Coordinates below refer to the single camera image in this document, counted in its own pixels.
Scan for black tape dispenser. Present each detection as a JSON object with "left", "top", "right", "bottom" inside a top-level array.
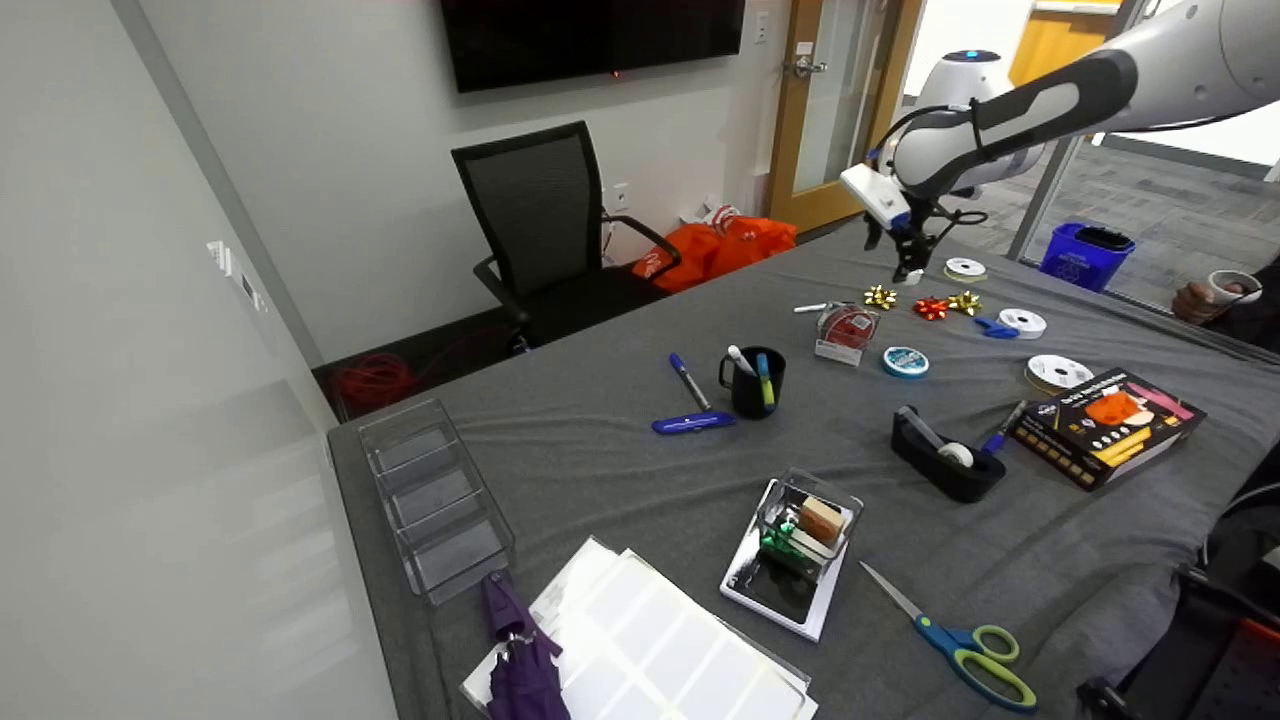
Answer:
[{"left": 887, "top": 401, "right": 1014, "bottom": 507}]

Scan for red coiled cable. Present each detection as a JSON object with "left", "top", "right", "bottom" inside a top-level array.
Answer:
[{"left": 327, "top": 348, "right": 428, "bottom": 415}]

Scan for plain wooden door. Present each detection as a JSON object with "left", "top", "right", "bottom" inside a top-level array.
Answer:
[{"left": 1010, "top": 0, "right": 1134, "bottom": 93}]

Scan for black mesh office chair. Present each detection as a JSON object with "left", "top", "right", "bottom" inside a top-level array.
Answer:
[{"left": 447, "top": 117, "right": 688, "bottom": 351}]

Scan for grey metal frame post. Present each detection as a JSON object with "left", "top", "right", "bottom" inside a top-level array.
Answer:
[{"left": 1003, "top": 124, "right": 1095, "bottom": 266}]

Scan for large white ribbon spool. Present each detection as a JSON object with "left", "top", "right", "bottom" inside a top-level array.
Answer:
[{"left": 1024, "top": 348, "right": 1095, "bottom": 396}]

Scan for teal white tape roll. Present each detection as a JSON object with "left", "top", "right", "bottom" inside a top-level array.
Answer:
[{"left": 878, "top": 339, "right": 936, "bottom": 386}]

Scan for clear compartment tray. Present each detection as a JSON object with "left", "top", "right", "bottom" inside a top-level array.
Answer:
[{"left": 356, "top": 403, "right": 518, "bottom": 612}]

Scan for black red chair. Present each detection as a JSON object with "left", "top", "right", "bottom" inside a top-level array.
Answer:
[{"left": 1076, "top": 437, "right": 1280, "bottom": 720}]

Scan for blue marker pen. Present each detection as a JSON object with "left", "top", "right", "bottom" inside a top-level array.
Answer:
[{"left": 978, "top": 396, "right": 1032, "bottom": 466}]

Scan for red plaid tape roll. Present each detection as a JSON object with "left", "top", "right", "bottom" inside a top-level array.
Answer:
[{"left": 824, "top": 310, "right": 878, "bottom": 358}]

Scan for white paper sheets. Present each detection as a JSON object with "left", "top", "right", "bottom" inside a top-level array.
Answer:
[{"left": 457, "top": 538, "right": 821, "bottom": 720}]

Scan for black wall television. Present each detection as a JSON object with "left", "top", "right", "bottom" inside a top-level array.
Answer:
[{"left": 437, "top": 0, "right": 750, "bottom": 98}]

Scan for purple cloth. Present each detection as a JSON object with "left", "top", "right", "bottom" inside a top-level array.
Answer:
[{"left": 476, "top": 570, "right": 576, "bottom": 720}]

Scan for black mug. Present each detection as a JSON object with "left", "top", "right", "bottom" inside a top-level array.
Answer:
[{"left": 717, "top": 339, "right": 791, "bottom": 424}]

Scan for black printed flat box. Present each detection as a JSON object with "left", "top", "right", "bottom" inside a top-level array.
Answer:
[{"left": 1003, "top": 370, "right": 1208, "bottom": 496}]

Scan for wooden door with glass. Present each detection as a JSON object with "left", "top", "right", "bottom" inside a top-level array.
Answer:
[{"left": 762, "top": 0, "right": 930, "bottom": 236}]

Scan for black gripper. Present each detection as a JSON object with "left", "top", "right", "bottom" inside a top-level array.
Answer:
[{"left": 878, "top": 205, "right": 942, "bottom": 284}]

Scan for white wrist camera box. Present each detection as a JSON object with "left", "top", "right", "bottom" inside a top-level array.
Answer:
[{"left": 837, "top": 159, "right": 915, "bottom": 234}]

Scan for green blue scissors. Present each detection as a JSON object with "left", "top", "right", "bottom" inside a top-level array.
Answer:
[{"left": 857, "top": 558, "right": 1045, "bottom": 718}]

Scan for orange plastic bag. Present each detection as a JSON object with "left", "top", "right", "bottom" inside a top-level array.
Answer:
[{"left": 629, "top": 211, "right": 804, "bottom": 297}]

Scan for grey tablecloth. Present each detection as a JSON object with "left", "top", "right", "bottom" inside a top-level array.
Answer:
[{"left": 325, "top": 209, "right": 1280, "bottom": 720}]

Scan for person hand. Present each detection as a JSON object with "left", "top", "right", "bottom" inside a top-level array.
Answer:
[{"left": 1172, "top": 275, "right": 1235, "bottom": 330}]

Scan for white tray with spools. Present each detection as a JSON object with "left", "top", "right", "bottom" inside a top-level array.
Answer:
[{"left": 717, "top": 469, "right": 869, "bottom": 649}]

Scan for blue recycling bin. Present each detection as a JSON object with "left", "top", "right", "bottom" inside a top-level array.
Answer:
[{"left": 1036, "top": 215, "right": 1140, "bottom": 297}]

